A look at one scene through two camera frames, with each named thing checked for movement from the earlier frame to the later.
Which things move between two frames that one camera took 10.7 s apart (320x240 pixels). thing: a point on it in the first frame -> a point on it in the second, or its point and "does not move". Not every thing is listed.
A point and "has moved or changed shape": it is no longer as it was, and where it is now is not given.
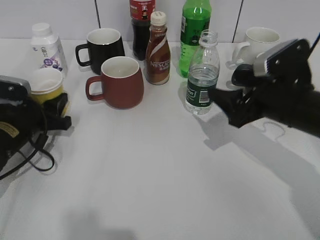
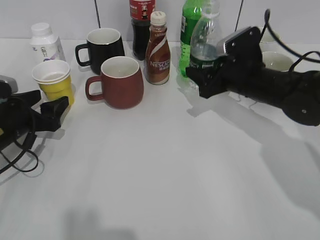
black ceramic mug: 103,44 does not move
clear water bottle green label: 203,74 has moved or changed shape
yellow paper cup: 45,84 has moved or changed shape
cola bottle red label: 140,13 does not move
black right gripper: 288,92 -> 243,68
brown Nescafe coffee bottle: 158,55 does not move
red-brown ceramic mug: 122,82 does not move
